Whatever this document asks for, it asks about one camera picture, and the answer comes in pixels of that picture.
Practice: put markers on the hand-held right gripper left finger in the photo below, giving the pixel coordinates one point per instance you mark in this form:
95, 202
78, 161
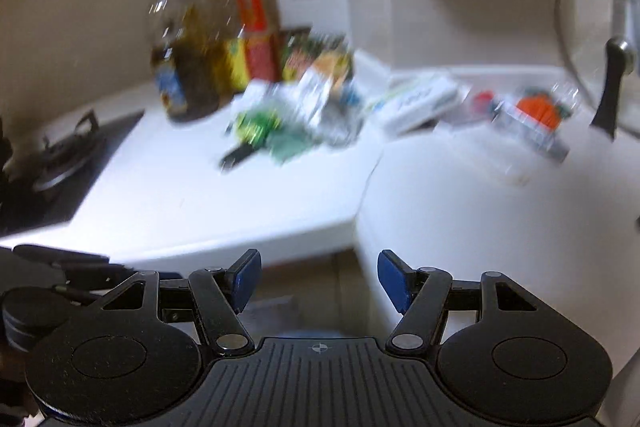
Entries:
247, 279

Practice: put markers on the glass pot lid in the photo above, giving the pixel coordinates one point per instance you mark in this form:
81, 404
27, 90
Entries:
607, 97

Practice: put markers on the large sauce jar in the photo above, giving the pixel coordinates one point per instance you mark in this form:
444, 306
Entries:
297, 57

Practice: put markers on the dark sauce bottle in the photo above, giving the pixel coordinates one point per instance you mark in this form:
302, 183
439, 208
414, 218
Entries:
167, 77

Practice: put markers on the silver foil packet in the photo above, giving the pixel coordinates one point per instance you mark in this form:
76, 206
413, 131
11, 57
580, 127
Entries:
325, 107

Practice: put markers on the clear cooking oil bottle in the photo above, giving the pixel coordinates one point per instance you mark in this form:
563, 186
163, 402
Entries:
200, 67

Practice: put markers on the green plastic bag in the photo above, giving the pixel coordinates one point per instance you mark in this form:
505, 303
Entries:
270, 132

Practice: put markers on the orange mesh scrubber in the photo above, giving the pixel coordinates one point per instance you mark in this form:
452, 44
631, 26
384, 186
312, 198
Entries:
537, 111

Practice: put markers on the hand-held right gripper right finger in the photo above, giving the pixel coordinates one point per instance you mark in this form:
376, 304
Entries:
392, 279

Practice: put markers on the black gas stove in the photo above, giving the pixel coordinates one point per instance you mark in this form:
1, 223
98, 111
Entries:
60, 177

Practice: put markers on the crushed clear plastic bottle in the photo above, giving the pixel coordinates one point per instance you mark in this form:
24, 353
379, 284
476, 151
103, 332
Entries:
555, 142

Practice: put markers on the small sauce jar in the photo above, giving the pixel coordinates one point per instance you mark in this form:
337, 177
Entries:
332, 62

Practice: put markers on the white medicine box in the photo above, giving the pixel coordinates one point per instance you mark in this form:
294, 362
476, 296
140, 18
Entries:
415, 104

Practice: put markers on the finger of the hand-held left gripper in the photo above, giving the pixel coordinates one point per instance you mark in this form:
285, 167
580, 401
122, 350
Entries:
105, 276
60, 254

